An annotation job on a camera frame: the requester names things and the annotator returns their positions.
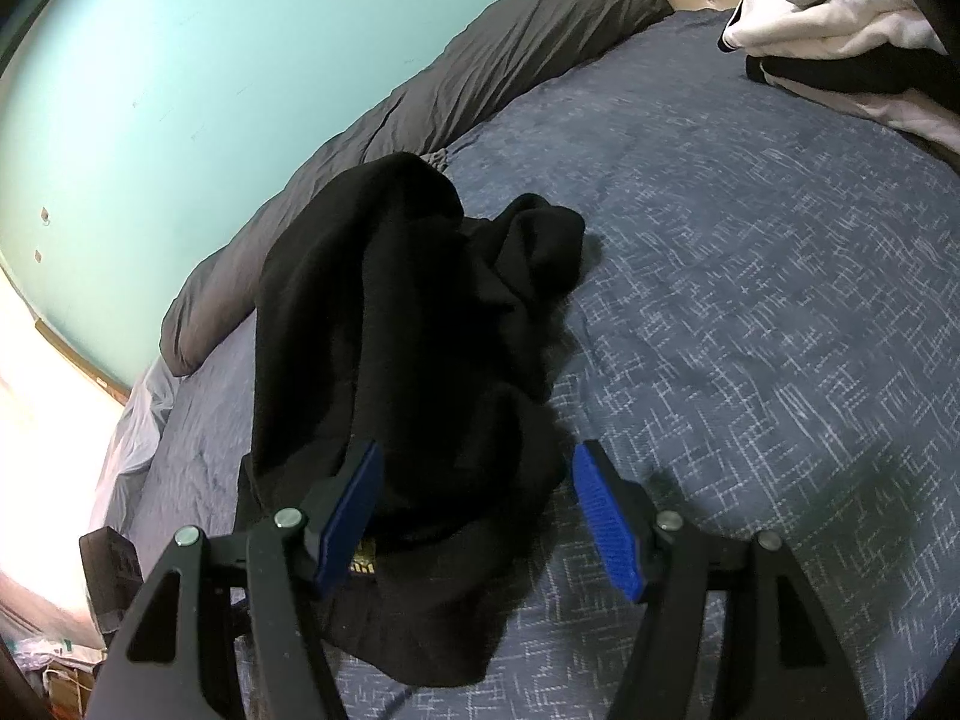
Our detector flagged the light grey folded garment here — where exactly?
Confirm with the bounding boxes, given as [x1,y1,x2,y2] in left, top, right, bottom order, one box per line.
[780,75,960,158]

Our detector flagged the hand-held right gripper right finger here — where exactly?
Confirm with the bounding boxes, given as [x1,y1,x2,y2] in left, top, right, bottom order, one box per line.
[571,441,890,720]

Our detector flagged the black pants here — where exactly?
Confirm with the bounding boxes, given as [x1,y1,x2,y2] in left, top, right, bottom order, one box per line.
[235,152,587,689]

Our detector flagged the dark grey rolled duvet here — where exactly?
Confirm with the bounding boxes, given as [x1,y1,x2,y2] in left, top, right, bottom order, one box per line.
[160,0,676,376]

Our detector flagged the pale window curtain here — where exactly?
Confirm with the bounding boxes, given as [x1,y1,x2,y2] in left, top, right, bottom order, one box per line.
[0,270,136,616]

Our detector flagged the white folded garment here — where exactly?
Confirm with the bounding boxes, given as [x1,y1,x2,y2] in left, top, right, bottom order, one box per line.
[720,0,953,61]

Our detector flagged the light grey blanket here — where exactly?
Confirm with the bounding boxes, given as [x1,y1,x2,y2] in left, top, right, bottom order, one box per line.
[90,356,181,533]

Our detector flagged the wooden window trim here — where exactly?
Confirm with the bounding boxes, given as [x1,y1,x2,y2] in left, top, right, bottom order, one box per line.
[34,319,132,400]

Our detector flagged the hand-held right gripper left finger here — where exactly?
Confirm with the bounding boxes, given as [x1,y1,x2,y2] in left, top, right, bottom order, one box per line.
[90,439,387,720]

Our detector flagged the black folded garment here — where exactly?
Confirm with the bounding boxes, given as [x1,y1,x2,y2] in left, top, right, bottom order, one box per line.
[745,49,960,128]

